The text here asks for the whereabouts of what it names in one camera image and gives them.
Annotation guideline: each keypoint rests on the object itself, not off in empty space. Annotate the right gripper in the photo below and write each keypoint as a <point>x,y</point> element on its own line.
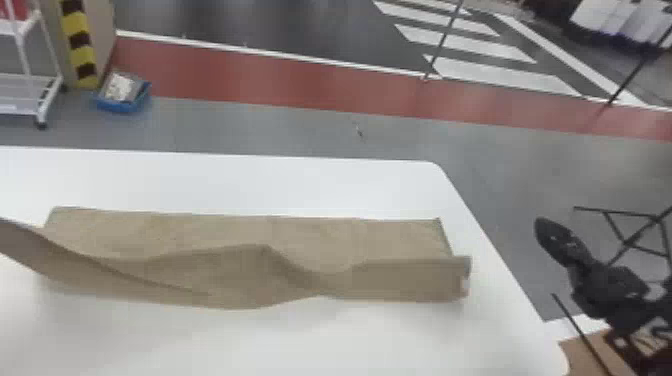
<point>611,294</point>

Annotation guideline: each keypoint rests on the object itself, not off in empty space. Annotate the beige towel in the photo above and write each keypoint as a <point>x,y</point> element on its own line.
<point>252,257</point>

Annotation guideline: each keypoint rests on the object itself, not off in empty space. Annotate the blue basket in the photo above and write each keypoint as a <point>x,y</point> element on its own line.
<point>124,94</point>

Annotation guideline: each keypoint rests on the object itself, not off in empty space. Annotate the yellow black striped post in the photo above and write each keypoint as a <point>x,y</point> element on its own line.
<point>78,42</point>

